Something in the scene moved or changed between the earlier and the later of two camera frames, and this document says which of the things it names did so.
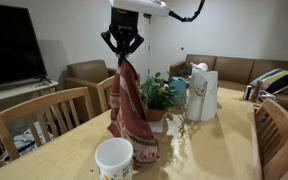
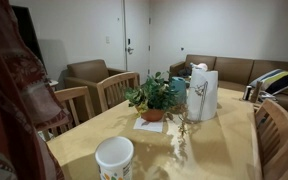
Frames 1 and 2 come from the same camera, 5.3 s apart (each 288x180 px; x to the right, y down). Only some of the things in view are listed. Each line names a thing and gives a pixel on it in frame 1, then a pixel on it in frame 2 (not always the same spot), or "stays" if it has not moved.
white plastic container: (114, 158) stays
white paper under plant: (156, 126) stays
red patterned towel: (128, 118) → (19, 101)
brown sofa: (233, 71) stays
